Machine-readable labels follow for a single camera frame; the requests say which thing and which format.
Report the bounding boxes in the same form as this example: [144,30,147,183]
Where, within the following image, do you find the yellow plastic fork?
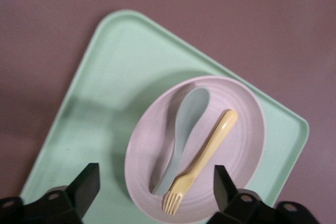
[162,110,239,214]

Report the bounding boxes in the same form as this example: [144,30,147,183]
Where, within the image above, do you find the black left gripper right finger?
[213,165,320,224]

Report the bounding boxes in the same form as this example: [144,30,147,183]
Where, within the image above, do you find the brown table mat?
[0,0,336,224]

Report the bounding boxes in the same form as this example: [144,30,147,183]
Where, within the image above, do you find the grey-green plastic spoon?
[149,87,211,196]

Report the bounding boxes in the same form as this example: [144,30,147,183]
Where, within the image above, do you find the beige round plate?
[124,76,267,224]

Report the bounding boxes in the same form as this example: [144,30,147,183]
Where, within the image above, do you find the light green rectangular tray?
[19,9,310,224]

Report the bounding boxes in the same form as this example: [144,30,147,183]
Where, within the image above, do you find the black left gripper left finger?
[0,163,101,224]

